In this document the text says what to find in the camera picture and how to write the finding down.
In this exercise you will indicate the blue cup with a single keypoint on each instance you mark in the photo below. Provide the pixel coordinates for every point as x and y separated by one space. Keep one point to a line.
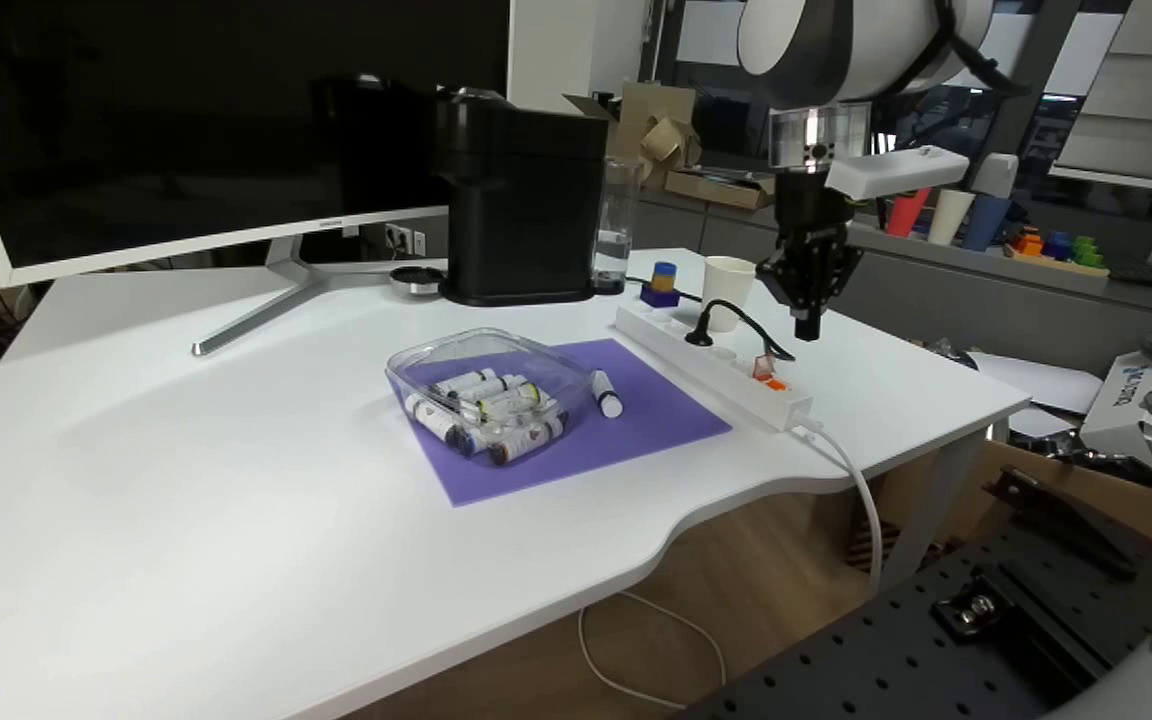
985 224

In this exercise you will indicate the white printed box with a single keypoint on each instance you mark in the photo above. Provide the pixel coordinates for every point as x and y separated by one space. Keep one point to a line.
1148 401

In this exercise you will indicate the purple paper mat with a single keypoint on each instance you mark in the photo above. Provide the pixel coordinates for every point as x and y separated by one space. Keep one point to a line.
656 414

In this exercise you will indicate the white paint tube yellow band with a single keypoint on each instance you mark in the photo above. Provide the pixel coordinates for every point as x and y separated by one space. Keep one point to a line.
499 407

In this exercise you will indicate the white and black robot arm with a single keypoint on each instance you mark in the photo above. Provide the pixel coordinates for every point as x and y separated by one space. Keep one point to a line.
840 45

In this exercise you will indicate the red cup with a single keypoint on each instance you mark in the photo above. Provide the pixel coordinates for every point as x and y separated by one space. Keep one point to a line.
905 219

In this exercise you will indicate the black perforated breadboard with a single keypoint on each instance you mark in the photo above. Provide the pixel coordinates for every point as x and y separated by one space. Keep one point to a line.
896 666

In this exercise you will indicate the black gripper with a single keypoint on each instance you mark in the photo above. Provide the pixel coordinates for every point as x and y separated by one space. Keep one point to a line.
810 241

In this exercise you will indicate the small blue bottle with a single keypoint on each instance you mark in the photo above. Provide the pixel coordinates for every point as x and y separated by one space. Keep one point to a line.
663 284

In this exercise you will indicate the clear plastic clamshell container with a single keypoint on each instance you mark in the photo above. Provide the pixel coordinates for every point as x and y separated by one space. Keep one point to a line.
471 355

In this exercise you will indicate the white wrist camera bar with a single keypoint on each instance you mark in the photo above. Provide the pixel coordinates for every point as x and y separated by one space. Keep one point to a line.
896 171

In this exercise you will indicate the brown cardboard box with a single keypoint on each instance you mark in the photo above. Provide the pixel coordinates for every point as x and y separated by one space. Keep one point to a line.
663 140

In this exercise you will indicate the small round black puck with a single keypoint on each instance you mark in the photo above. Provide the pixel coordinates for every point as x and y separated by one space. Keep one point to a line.
417 276

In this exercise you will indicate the white paper cup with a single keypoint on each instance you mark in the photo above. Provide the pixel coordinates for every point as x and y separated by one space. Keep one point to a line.
728 284

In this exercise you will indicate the white paint tube black cap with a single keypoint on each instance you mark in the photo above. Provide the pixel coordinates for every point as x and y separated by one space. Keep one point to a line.
467 386
433 421
528 439

